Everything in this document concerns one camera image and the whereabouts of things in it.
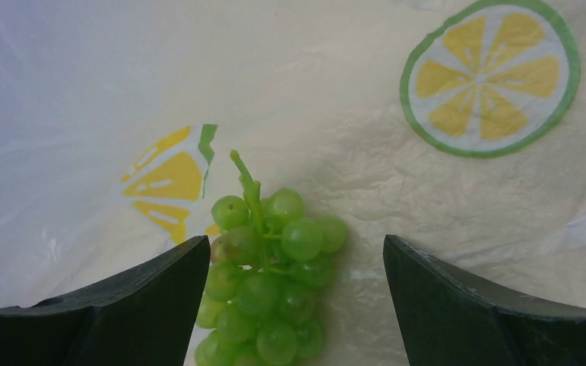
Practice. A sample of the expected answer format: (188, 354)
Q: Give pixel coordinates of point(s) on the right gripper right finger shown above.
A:
(450, 316)

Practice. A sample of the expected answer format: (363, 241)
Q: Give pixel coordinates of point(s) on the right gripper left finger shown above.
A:
(141, 316)

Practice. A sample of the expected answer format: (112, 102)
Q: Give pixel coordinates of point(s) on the green fake grapes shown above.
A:
(269, 265)

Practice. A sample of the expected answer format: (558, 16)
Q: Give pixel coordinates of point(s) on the clear plastic bag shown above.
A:
(307, 92)

